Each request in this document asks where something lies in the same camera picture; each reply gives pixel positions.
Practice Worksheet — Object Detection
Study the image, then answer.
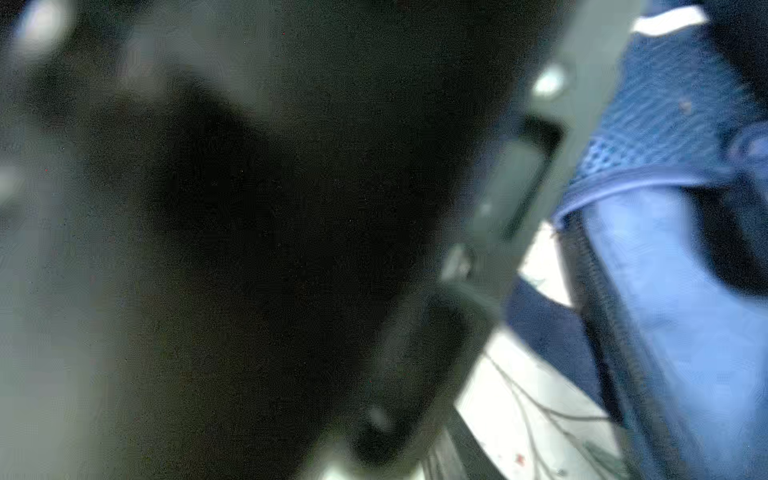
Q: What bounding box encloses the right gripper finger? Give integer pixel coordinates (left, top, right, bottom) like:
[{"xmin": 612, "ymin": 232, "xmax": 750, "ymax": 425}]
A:
[{"xmin": 422, "ymin": 410, "xmax": 506, "ymax": 480}]

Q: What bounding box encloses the navy blue student backpack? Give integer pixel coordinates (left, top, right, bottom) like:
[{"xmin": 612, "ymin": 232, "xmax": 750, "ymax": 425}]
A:
[{"xmin": 506, "ymin": 1, "xmax": 767, "ymax": 479}]

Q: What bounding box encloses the floral table mat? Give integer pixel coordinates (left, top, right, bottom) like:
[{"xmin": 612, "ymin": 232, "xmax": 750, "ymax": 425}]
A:
[{"xmin": 323, "ymin": 221, "xmax": 631, "ymax": 480}]

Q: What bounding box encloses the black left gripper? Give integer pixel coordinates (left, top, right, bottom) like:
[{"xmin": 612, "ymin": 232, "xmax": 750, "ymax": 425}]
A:
[{"xmin": 1, "ymin": 1, "xmax": 645, "ymax": 479}]

